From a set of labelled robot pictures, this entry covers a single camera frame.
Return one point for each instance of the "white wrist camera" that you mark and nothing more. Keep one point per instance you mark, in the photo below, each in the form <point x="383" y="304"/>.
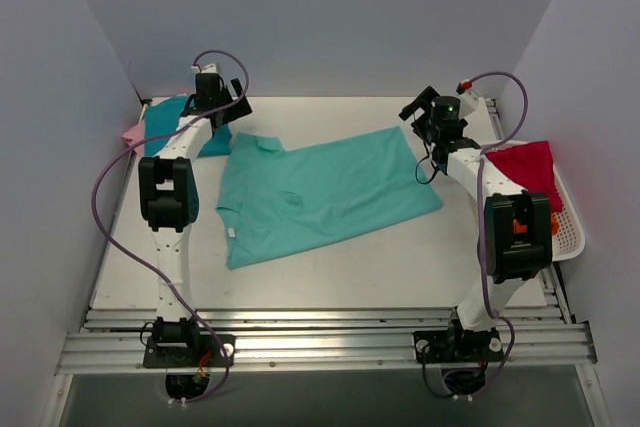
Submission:
<point x="211" y="68"/>
<point x="469" y="100"/>

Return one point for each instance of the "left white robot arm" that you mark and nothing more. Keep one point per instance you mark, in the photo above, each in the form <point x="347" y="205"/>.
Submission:
<point x="169" y="202"/>

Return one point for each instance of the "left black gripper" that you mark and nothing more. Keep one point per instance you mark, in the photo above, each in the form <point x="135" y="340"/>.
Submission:
<point x="235" y="107"/>

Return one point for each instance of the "orange t-shirt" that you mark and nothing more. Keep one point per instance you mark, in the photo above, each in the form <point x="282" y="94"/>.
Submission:
<point x="554" y="224"/>

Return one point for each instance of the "mint green t-shirt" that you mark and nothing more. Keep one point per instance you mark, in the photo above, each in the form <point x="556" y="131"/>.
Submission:
<point x="276" y="202"/>

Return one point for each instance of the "aluminium rail frame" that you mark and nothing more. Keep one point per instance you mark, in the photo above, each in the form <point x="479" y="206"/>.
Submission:
<point x="326" y="337"/>

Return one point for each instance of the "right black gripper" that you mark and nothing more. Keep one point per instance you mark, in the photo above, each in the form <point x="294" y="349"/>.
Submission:
<point x="416" y="107"/>

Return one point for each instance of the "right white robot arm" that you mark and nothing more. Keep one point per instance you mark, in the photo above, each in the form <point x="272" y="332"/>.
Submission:
<point x="515" y="230"/>

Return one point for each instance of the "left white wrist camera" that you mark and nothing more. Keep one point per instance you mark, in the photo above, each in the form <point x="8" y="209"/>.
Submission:
<point x="211" y="68"/>

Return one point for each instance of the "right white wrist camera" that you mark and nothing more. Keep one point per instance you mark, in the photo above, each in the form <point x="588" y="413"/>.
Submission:
<point x="469" y="100"/>

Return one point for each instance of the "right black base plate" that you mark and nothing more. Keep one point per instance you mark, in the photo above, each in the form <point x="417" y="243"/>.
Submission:
<point x="447" y="346"/>

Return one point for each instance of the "crimson red t-shirt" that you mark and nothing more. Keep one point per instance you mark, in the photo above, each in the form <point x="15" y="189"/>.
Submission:
<point x="530" y="165"/>

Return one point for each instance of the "white plastic laundry basket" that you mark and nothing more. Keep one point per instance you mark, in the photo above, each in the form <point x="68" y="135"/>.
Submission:
<point x="569" y="241"/>

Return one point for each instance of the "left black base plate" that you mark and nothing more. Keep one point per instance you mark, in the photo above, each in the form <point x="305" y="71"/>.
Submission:
<point x="173" y="355"/>

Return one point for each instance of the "folded pink t-shirt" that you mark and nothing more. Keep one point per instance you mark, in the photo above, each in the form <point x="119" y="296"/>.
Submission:
<point x="134" y="134"/>

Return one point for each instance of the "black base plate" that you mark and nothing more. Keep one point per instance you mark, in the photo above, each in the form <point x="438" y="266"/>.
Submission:
<point x="173" y="355"/>
<point x="447" y="346"/>

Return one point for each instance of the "folded teal t-shirt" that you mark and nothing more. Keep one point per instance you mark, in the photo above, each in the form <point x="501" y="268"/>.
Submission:
<point x="163" y="118"/>

